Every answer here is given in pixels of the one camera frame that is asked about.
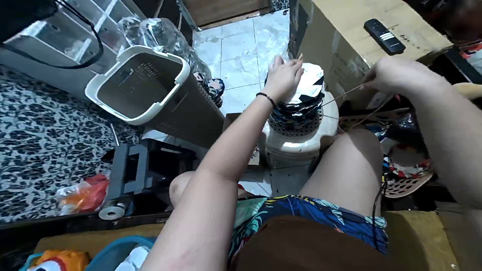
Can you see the red and clear plastic bag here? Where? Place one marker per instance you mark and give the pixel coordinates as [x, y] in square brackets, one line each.
[92, 194]

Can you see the clear plastic drawer unit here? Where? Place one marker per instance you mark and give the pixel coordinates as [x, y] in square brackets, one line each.
[71, 41]

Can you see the pile of patterned fabric pieces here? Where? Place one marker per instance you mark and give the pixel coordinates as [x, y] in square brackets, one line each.
[214, 89]

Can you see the person's left forearm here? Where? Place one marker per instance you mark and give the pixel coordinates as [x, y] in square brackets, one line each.
[229, 158]

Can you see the tall brown bin, white rim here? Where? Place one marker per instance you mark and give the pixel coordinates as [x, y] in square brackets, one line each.
[184, 109]

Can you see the person's right forearm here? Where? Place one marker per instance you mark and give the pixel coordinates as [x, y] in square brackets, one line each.
[448, 131]

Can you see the black remote control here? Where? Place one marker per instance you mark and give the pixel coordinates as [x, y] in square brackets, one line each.
[384, 37]

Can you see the blue plastic basin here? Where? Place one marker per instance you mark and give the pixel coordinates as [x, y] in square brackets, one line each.
[109, 251]

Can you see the person's legs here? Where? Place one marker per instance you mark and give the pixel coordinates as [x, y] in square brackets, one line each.
[344, 165]

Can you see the large brown cardboard box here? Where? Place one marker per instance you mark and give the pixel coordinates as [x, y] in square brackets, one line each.
[327, 41]

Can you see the pile of mixed fabric scraps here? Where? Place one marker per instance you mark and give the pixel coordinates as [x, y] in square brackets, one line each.
[406, 158]

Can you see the orange plush toy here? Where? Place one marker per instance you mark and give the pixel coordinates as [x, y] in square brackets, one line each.
[66, 259]

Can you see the brown wooden door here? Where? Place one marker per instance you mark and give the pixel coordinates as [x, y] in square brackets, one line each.
[226, 10]

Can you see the person's right hand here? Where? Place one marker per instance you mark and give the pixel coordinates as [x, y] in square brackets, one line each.
[399, 73]

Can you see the grey and black plastic stand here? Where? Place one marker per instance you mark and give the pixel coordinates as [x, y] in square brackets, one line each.
[141, 169]

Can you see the clear plastic bags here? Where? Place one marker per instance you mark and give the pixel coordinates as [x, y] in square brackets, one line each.
[162, 35]

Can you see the white cloth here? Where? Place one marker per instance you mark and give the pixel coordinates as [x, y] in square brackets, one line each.
[136, 257]

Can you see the flat brown cardboard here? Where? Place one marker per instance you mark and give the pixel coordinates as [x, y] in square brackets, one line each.
[90, 234]

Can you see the person's left hand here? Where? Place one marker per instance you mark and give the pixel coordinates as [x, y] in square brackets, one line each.
[281, 81]

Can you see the person's left thumb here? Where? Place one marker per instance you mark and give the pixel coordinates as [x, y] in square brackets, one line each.
[299, 75]

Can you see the person's body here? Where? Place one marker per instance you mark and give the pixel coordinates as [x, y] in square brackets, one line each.
[308, 241]

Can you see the white roll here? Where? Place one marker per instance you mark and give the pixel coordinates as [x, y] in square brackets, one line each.
[112, 213]

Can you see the white plastic stool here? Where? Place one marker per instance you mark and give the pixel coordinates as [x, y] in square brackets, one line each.
[298, 146]

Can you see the tan perforated plastic basket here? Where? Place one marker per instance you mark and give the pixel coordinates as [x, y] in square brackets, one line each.
[408, 187]

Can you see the person's right fingers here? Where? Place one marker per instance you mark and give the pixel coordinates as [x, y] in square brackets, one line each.
[369, 80]

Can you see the yellowish cardboard piece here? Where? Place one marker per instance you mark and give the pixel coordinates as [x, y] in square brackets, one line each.
[418, 237]

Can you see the person's left fingers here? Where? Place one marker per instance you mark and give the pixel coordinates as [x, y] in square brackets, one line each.
[279, 61]

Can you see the stack of round fabric pieces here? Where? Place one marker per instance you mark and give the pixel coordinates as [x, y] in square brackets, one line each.
[309, 79]

